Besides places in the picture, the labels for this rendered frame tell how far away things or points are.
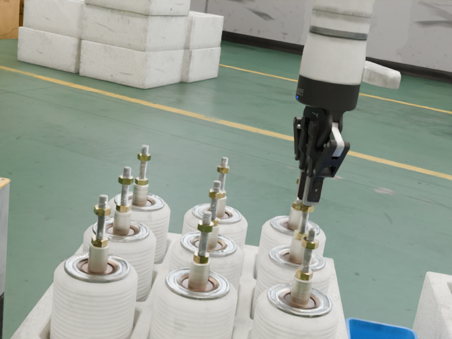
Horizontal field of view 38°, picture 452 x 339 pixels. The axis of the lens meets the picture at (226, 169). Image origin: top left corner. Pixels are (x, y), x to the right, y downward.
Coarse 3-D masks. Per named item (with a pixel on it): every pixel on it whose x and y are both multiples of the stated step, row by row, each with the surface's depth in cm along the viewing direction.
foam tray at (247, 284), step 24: (168, 240) 105; (168, 264) 96; (48, 288) 85; (240, 288) 92; (336, 288) 96; (48, 312) 79; (144, 312) 82; (240, 312) 85; (24, 336) 73; (48, 336) 78; (144, 336) 77; (240, 336) 79; (336, 336) 83
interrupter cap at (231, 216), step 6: (198, 204) 100; (204, 204) 101; (210, 204) 101; (192, 210) 98; (198, 210) 98; (204, 210) 99; (228, 210) 100; (234, 210) 100; (198, 216) 96; (228, 216) 98; (234, 216) 98; (240, 216) 98; (222, 222) 95; (228, 222) 95; (234, 222) 96
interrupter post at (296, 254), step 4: (292, 240) 85; (296, 240) 85; (300, 240) 85; (292, 244) 85; (296, 244) 85; (300, 244) 85; (292, 248) 85; (296, 248) 85; (300, 248) 85; (304, 248) 85; (292, 252) 85; (296, 252) 85; (300, 252) 85; (292, 256) 85; (296, 256) 85; (300, 256) 85; (292, 260) 86; (296, 260) 85; (300, 260) 85
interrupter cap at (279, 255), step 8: (272, 248) 88; (280, 248) 88; (288, 248) 89; (272, 256) 85; (280, 256) 86; (288, 256) 87; (312, 256) 87; (320, 256) 87; (280, 264) 83; (288, 264) 84; (296, 264) 84; (312, 264) 85; (320, 264) 85
